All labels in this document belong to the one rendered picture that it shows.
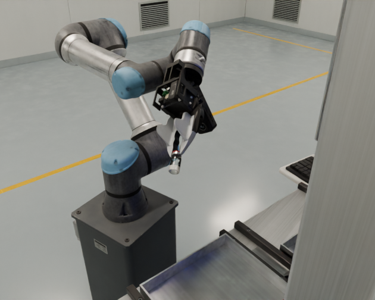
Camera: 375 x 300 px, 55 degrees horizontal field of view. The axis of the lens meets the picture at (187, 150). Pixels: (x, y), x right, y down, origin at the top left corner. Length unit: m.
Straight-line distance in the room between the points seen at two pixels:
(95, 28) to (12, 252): 1.53
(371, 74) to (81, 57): 0.93
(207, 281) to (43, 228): 1.70
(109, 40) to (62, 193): 1.67
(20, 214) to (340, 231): 2.47
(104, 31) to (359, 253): 1.10
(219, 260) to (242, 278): 0.07
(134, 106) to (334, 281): 0.99
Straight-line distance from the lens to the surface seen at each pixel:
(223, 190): 2.62
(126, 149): 1.11
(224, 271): 0.92
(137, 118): 1.18
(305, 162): 1.45
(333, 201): 0.25
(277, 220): 1.08
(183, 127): 0.74
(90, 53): 1.05
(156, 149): 1.15
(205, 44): 0.90
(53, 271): 2.20
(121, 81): 0.88
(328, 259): 0.28
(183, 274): 0.91
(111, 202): 1.17
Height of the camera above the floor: 1.58
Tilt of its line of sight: 31 degrees down
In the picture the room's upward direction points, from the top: straight up
